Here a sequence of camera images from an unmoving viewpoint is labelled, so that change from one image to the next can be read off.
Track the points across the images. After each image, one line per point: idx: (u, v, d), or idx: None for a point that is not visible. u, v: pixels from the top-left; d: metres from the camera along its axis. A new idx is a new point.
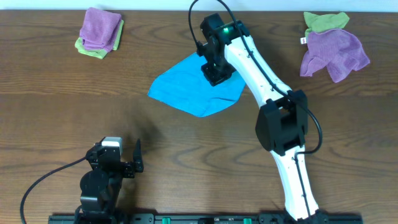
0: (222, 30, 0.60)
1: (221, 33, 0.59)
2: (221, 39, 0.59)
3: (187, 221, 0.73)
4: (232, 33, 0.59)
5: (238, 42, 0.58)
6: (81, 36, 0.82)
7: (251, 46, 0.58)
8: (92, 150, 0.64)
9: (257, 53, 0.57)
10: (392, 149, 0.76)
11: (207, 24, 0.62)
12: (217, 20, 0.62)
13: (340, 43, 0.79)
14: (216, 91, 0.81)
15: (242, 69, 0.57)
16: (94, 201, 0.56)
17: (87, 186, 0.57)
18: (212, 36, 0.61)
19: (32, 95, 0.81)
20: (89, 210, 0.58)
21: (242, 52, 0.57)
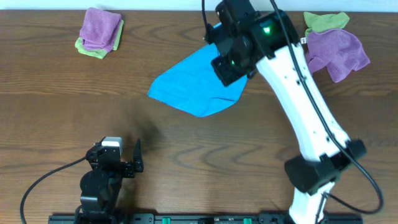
0: (258, 25, 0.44)
1: (255, 31, 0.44)
2: (256, 40, 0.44)
3: (187, 221, 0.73)
4: (272, 34, 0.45)
5: (282, 52, 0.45)
6: (81, 36, 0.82)
7: (301, 65, 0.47)
8: (92, 150, 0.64)
9: (307, 75, 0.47)
10: (392, 149, 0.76)
11: (232, 12, 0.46)
12: (245, 8, 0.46)
13: (340, 43, 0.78)
14: (216, 91, 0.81)
15: (285, 94, 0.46)
16: (94, 200, 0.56)
17: (87, 186, 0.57)
18: (242, 33, 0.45)
19: (32, 95, 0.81)
20: (89, 210, 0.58)
21: (291, 73, 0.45)
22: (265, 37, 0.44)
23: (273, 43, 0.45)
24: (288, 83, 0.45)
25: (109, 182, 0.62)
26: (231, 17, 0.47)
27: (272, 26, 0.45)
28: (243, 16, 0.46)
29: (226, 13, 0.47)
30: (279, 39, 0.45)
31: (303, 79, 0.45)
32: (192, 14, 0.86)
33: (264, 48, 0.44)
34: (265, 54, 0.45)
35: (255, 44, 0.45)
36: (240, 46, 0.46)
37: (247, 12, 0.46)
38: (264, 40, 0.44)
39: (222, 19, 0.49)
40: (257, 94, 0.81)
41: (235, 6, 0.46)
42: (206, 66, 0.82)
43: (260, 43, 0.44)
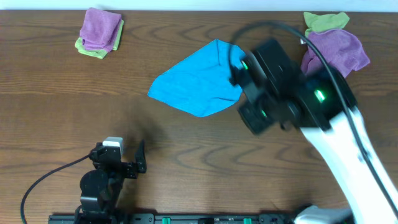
0: (306, 89, 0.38)
1: (307, 99, 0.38)
2: (307, 108, 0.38)
3: (187, 221, 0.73)
4: (326, 100, 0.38)
5: (338, 121, 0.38)
6: (81, 36, 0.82)
7: (360, 135, 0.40)
8: (93, 149, 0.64)
9: (370, 149, 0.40)
10: (392, 149, 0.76)
11: (264, 66, 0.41)
12: (282, 63, 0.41)
13: (340, 43, 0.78)
14: (216, 91, 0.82)
15: (342, 170, 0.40)
16: (94, 201, 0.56)
17: (87, 186, 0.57)
18: (290, 101, 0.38)
19: (32, 95, 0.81)
20: (89, 210, 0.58)
21: (352, 150, 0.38)
22: (318, 105, 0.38)
23: (329, 112, 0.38)
24: (346, 161, 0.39)
25: (109, 182, 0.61)
26: (262, 69, 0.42)
27: (323, 89, 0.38)
28: (278, 70, 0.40)
29: (255, 64, 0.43)
30: (334, 104, 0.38)
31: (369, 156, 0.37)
32: (192, 13, 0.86)
33: (318, 117, 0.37)
34: (320, 126, 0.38)
35: (305, 111, 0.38)
36: (284, 111, 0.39)
37: (283, 65, 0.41)
38: (318, 108, 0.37)
39: (251, 68, 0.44)
40: None
41: (267, 58, 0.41)
42: (207, 66, 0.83)
43: (313, 112, 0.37)
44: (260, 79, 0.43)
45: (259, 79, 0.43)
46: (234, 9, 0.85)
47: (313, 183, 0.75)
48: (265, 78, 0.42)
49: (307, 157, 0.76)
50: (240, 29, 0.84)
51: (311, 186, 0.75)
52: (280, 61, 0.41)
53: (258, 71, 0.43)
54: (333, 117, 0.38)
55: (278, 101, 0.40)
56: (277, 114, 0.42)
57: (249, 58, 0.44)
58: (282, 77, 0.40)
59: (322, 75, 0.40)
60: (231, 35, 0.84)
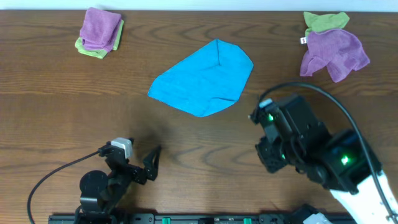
0: (333, 155, 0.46)
1: (334, 165, 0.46)
2: (334, 173, 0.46)
3: (187, 221, 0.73)
4: (351, 164, 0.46)
5: (362, 183, 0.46)
6: (81, 36, 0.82)
7: (387, 196, 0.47)
8: (100, 149, 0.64)
9: (395, 206, 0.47)
10: (392, 150, 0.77)
11: (291, 122, 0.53)
12: (306, 119, 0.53)
13: (340, 43, 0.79)
14: (216, 91, 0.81)
15: (361, 217, 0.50)
16: (94, 201, 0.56)
17: (88, 186, 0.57)
18: (319, 167, 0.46)
19: (32, 96, 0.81)
20: (89, 210, 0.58)
21: (380, 208, 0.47)
22: (344, 169, 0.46)
23: (353, 174, 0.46)
24: (377, 217, 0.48)
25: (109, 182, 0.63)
26: (290, 126, 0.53)
27: (349, 154, 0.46)
28: (306, 129, 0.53)
29: (282, 118, 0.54)
30: (358, 167, 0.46)
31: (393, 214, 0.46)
32: (192, 13, 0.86)
33: (343, 180, 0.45)
34: (347, 189, 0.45)
35: (331, 173, 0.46)
36: (311, 172, 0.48)
37: (309, 124, 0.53)
38: (343, 172, 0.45)
39: (278, 121, 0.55)
40: (257, 94, 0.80)
41: (293, 116, 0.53)
42: (207, 66, 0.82)
43: (339, 175, 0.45)
44: (286, 132, 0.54)
45: (285, 131, 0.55)
46: (234, 9, 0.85)
47: (313, 183, 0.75)
48: (290, 131, 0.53)
49: None
50: (240, 29, 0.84)
51: (312, 186, 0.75)
52: (308, 121, 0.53)
53: (285, 125, 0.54)
54: (359, 180, 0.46)
55: (305, 158, 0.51)
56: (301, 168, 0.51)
57: (277, 112, 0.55)
58: (308, 135, 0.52)
59: (347, 138, 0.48)
60: (231, 35, 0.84)
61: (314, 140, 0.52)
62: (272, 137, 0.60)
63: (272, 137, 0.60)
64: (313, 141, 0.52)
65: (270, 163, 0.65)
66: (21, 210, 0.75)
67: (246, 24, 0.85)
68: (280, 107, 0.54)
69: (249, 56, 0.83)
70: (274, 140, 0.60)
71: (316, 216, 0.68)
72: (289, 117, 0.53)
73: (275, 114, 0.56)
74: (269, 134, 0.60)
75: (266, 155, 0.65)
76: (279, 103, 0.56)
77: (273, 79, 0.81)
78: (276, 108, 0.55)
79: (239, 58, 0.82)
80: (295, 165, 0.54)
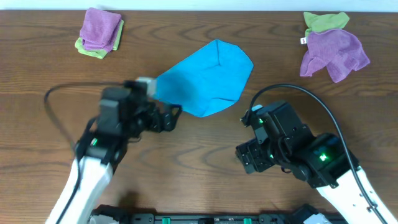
0: (313, 154, 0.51)
1: (314, 162, 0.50)
2: (314, 168, 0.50)
3: (187, 221, 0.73)
4: (329, 162, 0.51)
5: (342, 177, 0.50)
6: (81, 36, 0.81)
7: (367, 189, 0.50)
8: (126, 81, 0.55)
9: (377, 198, 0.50)
10: (392, 149, 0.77)
11: (278, 126, 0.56)
12: (293, 122, 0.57)
13: (340, 43, 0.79)
14: (216, 91, 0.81)
15: (343, 208, 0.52)
16: (113, 108, 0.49)
17: (106, 108, 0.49)
18: (301, 165, 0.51)
19: (32, 95, 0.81)
20: (104, 121, 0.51)
21: (360, 200, 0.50)
22: (323, 165, 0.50)
23: (333, 170, 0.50)
24: (359, 209, 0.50)
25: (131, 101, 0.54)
26: (277, 129, 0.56)
27: (326, 154, 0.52)
28: (291, 131, 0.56)
29: (270, 123, 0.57)
30: (336, 165, 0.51)
31: (373, 206, 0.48)
32: (193, 13, 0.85)
33: (323, 174, 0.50)
34: (328, 182, 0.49)
35: (312, 171, 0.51)
36: (295, 170, 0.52)
37: (295, 127, 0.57)
38: (323, 168, 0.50)
39: (267, 124, 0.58)
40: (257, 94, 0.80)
41: (282, 121, 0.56)
42: (207, 66, 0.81)
43: (318, 171, 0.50)
44: (273, 135, 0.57)
45: (273, 134, 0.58)
46: (234, 9, 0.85)
47: None
48: (278, 134, 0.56)
49: None
50: (240, 29, 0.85)
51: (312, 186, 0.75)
52: (293, 125, 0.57)
53: (272, 128, 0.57)
54: (337, 174, 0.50)
55: (290, 157, 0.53)
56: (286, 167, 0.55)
57: (266, 116, 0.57)
58: (294, 137, 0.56)
59: (328, 139, 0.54)
60: (231, 35, 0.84)
61: (300, 142, 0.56)
62: (261, 139, 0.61)
63: (262, 139, 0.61)
64: (299, 143, 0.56)
65: (258, 163, 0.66)
66: (21, 210, 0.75)
67: (246, 25, 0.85)
68: (269, 111, 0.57)
69: (249, 56, 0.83)
70: (263, 142, 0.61)
71: (317, 216, 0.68)
72: (277, 122, 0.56)
73: (263, 119, 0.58)
74: (258, 136, 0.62)
75: (254, 155, 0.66)
76: (268, 109, 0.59)
77: (273, 79, 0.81)
78: (265, 113, 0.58)
79: (239, 58, 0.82)
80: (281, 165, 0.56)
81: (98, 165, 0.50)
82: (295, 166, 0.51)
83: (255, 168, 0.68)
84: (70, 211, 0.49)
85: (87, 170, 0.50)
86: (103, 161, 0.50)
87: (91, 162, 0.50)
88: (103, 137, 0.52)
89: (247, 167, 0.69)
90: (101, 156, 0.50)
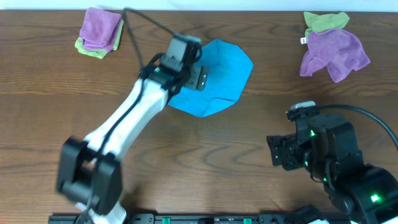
0: (366, 193, 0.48)
1: (364, 203, 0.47)
2: (360, 208, 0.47)
3: (187, 221, 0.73)
4: (379, 203, 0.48)
5: (387, 221, 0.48)
6: (81, 36, 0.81)
7: None
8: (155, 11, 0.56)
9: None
10: (392, 150, 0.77)
11: (333, 147, 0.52)
12: (349, 146, 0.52)
13: (340, 43, 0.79)
14: (216, 90, 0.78)
15: None
16: (185, 44, 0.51)
17: (175, 44, 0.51)
18: (349, 200, 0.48)
19: (32, 96, 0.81)
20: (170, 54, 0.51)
21: None
22: (372, 206, 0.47)
23: (380, 213, 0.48)
24: None
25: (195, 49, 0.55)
26: (329, 150, 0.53)
27: (379, 194, 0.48)
28: (344, 157, 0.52)
29: (324, 139, 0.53)
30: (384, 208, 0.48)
31: None
32: (193, 13, 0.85)
33: (369, 215, 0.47)
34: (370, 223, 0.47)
35: (357, 206, 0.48)
36: (339, 200, 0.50)
37: (349, 153, 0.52)
38: (370, 210, 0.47)
39: (319, 140, 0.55)
40: (257, 94, 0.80)
41: (339, 144, 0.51)
42: None
43: (364, 210, 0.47)
44: (323, 153, 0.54)
45: (321, 149, 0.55)
46: (234, 9, 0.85)
47: (313, 183, 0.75)
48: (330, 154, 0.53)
49: None
50: (240, 29, 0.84)
51: (312, 186, 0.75)
52: (348, 150, 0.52)
53: (324, 145, 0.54)
54: (384, 218, 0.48)
55: (335, 184, 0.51)
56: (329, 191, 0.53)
57: (321, 132, 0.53)
58: (345, 163, 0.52)
59: (380, 175, 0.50)
60: (231, 35, 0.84)
61: (349, 170, 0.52)
62: None
63: None
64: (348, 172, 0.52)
65: (288, 162, 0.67)
66: (21, 210, 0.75)
67: (246, 25, 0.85)
68: (326, 128, 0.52)
69: (249, 56, 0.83)
70: None
71: (321, 222, 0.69)
72: (333, 143, 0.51)
73: (318, 132, 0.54)
74: (300, 137, 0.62)
75: (286, 153, 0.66)
76: (326, 123, 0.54)
77: (273, 79, 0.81)
78: (322, 129, 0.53)
79: (240, 57, 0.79)
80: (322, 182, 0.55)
81: (158, 90, 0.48)
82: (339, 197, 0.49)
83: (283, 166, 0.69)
84: (126, 121, 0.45)
85: (147, 94, 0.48)
86: (162, 88, 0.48)
87: (150, 87, 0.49)
88: (164, 68, 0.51)
89: (276, 160, 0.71)
90: (162, 82, 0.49)
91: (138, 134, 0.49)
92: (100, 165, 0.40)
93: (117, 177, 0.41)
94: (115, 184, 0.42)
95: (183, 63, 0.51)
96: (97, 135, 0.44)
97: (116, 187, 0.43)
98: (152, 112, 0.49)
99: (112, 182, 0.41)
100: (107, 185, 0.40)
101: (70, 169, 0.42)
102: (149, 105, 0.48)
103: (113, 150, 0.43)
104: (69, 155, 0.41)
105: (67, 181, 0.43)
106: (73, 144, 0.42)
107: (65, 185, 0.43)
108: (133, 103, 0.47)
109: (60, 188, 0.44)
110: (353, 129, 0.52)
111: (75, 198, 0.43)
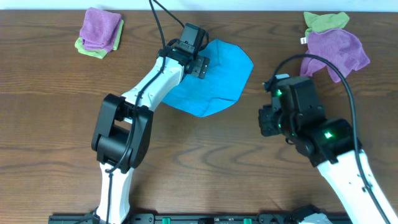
0: (320, 131, 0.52)
1: (318, 140, 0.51)
2: (318, 144, 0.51)
3: (187, 221, 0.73)
4: (334, 139, 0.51)
5: (343, 155, 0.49)
6: (81, 36, 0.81)
7: (365, 172, 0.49)
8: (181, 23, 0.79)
9: (374, 182, 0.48)
10: (392, 149, 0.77)
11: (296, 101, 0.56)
12: (311, 99, 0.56)
13: (340, 43, 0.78)
14: (216, 91, 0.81)
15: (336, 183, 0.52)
16: (196, 32, 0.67)
17: (189, 30, 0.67)
18: (306, 140, 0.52)
19: (32, 95, 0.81)
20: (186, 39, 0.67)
21: (357, 180, 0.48)
22: (327, 142, 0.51)
23: (336, 148, 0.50)
24: (354, 187, 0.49)
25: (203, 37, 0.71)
26: (293, 103, 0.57)
27: (333, 132, 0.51)
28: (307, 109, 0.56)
29: (288, 96, 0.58)
30: (339, 145, 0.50)
31: (368, 186, 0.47)
32: (193, 13, 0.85)
33: (325, 150, 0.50)
34: (326, 157, 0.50)
35: (316, 147, 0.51)
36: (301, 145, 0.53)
37: (311, 105, 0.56)
38: (326, 145, 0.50)
39: (285, 97, 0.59)
40: (257, 94, 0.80)
41: (300, 96, 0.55)
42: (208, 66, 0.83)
43: (321, 147, 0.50)
44: (289, 108, 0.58)
45: (288, 107, 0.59)
46: (234, 9, 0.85)
47: (313, 183, 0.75)
48: (295, 109, 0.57)
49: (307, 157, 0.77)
50: (240, 29, 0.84)
51: (311, 186, 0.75)
52: (310, 102, 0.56)
53: (289, 102, 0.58)
54: (339, 152, 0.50)
55: (299, 133, 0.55)
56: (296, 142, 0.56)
57: (286, 89, 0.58)
58: (308, 115, 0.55)
59: (339, 121, 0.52)
60: (231, 35, 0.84)
61: (311, 120, 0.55)
62: (276, 106, 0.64)
63: (277, 107, 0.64)
64: (310, 122, 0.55)
65: (266, 128, 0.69)
66: (21, 210, 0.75)
67: (246, 25, 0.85)
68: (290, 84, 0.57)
69: (249, 56, 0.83)
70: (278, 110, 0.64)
71: (318, 214, 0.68)
72: (295, 96, 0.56)
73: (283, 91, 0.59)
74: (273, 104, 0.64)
75: (265, 119, 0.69)
76: (290, 82, 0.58)
77: None
78: (286, 86, 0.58)
79: (239, 58, 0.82)
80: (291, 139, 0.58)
81: (176, 65, 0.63)
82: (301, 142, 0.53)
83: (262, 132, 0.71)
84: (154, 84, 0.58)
85: (170, 65, 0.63)
86: (180, 63, 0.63)
87: (169, 63, 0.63)
88: (180, 50, 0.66)
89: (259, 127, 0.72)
90: (178, 60, 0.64)
91: (162, 97, 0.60)
92: (138, 117, 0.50)
93: (148, 129, 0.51)
94: (145, 136, 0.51)
95: (194, 46, 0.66)
96: (130, 95, 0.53)
97: (145, 142, 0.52)
98: (173, 81, 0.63)
99: (145, 132, 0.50)
100: (143, 134, 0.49)
101: (108, 122, 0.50)
102: (170, 74, 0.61)
103: (144, 104, 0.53)
104: (110, 108, 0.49)
105: (103, 135, 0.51)
106: (112, 99, 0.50)
107: (101, 139, 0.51)
108: (158, 73, 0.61)
109: (94, 144, 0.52)
110: (314, 84, 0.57)
111: (109, 151, 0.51)
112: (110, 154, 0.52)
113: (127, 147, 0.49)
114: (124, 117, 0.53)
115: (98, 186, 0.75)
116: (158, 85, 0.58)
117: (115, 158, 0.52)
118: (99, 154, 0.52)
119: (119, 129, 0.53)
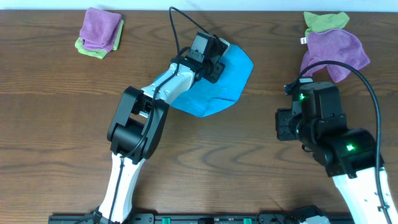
0: (342, 142, 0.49)
1: (340, 151, 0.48)
2: (338, 156, 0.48)
3: (187, 221, 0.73)
4: (355, 152, 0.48)
5: (363, 170, 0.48)
6: (81, 36, 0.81)
7: (384, 190, 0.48)
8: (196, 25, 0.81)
9: (390, 201, 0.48)
10: (392, 150, 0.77)
11: (318, 107, 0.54)
12: (334, 107, 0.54)
13: (340, 43, 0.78)
14: (216, 91, 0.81)
15: (347, 197, 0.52)
16: (206, 41, 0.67)
17: (199, 40, 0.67)
18: (326, 150, 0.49)
19: (32, 95, 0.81)
20: (196, 48, 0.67)
21: (374, 198, 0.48)
22: (347, 155, 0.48)
23: (356, 162, 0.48)
24: (369, 205, 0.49)
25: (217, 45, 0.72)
26: (315, 109, 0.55)
27: (354, 144, 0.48)
28: (328, 116, 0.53)
29: (311, 101, 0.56)
30: (360, 158, 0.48)
31: (385, 206, 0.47)
32: (193, 13, 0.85)
33: (344, 163, 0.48)
34: (346, 171, 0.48)
35: (336, 158, 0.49)
36: (319, 154, 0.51)
37: (333, 113, 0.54)
38: (346, 158, 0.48)
39: (307, 101, 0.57)
40: (257, 94, 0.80)
41: (323, 102, 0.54)
42: None
43: (341, 158, 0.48)
44: (311, 114, 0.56)
45: (309, 113, 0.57)
46: (234, 9, 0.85)
47: (313, 183, 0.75)
48: (316, 114, 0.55)
49: (308, 157, 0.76)
50: (240, 29, 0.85)
51: (311, 186, 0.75)
52: (333, 111, 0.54)
53: (311, 107, 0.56)
54: (359, 167, 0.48)
55: (318, 140, 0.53)
56: (313, 150, 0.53)
57: (310, 94, 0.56)
58: (329, 123, 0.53)
59: (362, 133, 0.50)
60: (231, 35, 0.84)
61: (333, 128, 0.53)
62: (296, 111, 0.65)
63: (296, 112, 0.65)
64: (331, 130, 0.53)
65: (283, 132, 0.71)
66: (21, 210, 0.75)
67: (246, 25, 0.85)
68: (314, 90, 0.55)
69: (249, 56, 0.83)
70: (296, 116, 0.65)
71: (321, 217, 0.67)
72: (318, 101, 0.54)
73: (306, 95, 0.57)
74: (293, 109, 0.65)
75: (283, 124, 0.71)
76: (314, 87, 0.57)
77: (273, 79, 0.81)
78: (310, 91, 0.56)
79: (240, 58, 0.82)
80: (308, 144, 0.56)
81: (189, 71, 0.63)
82: (320, 150, 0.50)
83: (278, 136, 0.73)
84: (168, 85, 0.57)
85: (183, 70, 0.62)
86: (192, 70, 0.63)
87: (183, 68, 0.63)
88: (191, 60, 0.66)
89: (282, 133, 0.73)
90: (191, 66, 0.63)
91: (175, 98, 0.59)
92: (155, 111, 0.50)
93: (162, 122, 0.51)
94: (157, 134, 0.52)
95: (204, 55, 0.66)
96: (148, 89, 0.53)
97: (157, 136, 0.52)
98: (184, 86, 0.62)
99: (159, 126, 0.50)
100: (157, 127, 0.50)
101: (127, 112, 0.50)
102: (182, 78, 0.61)
103: (160, 98, 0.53)
104: (129, 99, 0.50)
105: (120, 124, 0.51)
106: (132, 91, 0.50)
107: (117, 130, 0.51)
108: (171, 76, 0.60)
109: (110, 134, 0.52)
110: (339, 93, 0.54)
111: (123, 142, 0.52)
112: (124, 144, 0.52)
113: (142, 137, 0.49)
114: (140, 110, 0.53)
115: (98, 186, 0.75)
116: (172, 84, 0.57)
117: (128, 149, 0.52)
118: (114, 144, 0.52)
119: (135, 121, 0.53)
